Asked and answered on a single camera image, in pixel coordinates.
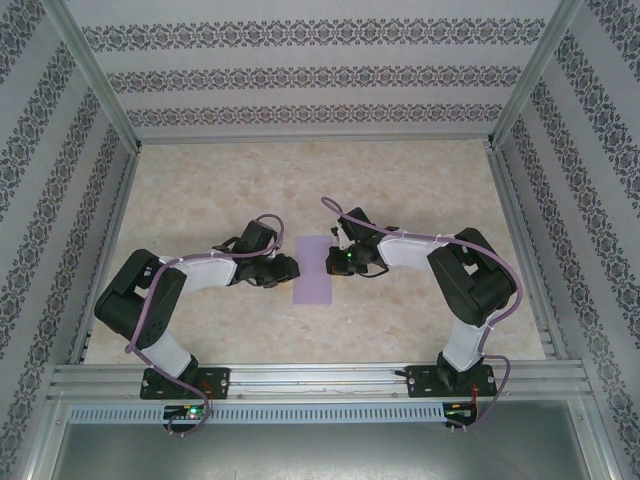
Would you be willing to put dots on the purple paper sheet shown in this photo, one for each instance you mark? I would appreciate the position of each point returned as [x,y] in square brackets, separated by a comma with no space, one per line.
[312,290]

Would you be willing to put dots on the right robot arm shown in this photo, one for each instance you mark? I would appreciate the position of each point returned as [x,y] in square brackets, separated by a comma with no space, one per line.
[475,290]

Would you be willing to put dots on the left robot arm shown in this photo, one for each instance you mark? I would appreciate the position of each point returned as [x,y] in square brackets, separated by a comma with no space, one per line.
[125,305]

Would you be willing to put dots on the grey metal sheet panel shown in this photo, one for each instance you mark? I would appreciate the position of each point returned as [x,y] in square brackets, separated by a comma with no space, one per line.
[320,455]

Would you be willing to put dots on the aluminium mounting rail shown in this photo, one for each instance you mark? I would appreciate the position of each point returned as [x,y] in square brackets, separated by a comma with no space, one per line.
[320,375]

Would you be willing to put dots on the aluminium back rail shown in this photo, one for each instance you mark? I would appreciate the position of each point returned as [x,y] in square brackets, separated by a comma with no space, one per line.
[315,137]

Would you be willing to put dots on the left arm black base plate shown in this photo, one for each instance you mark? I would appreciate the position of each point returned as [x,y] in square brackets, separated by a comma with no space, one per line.
[220,382]

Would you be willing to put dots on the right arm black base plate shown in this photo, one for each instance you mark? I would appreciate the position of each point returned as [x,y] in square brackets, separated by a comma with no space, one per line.
[420,382]

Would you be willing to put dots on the aluminium side rail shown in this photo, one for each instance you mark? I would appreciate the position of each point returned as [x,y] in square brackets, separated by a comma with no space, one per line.
[121,200]
[510,200]

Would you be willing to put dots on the aluminium frame post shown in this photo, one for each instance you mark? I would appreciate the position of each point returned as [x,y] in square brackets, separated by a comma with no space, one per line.
[533,75]
[97,75]

